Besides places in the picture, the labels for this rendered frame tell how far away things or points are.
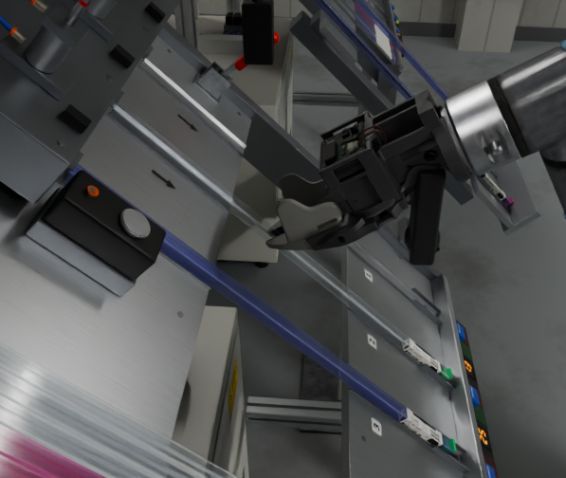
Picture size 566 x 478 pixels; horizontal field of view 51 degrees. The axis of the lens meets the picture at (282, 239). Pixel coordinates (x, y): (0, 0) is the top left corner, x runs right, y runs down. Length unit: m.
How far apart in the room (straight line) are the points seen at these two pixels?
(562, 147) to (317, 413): 0.82
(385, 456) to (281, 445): 0.97
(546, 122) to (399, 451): 0.34
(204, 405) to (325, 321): 1.00
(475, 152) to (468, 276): 1.55
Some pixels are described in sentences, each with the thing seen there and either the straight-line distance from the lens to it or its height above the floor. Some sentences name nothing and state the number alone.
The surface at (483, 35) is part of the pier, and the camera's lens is 3.82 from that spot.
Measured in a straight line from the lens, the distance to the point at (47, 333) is 0.40.
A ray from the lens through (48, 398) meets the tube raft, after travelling 0.37.
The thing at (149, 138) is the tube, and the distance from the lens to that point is 0.57.
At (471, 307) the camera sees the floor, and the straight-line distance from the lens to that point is 1.96.
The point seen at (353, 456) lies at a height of 0.85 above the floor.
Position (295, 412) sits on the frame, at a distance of 1.23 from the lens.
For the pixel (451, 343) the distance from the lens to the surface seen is 0.83.
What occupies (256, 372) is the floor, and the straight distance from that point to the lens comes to 1.70.
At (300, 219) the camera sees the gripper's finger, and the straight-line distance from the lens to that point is 0.57.
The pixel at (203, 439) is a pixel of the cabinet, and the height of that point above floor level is 0.62.
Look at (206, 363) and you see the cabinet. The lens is 0.93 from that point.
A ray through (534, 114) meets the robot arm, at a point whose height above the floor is 1.11.
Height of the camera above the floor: 1.33
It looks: 39 degrees down
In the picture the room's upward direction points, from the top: straight up
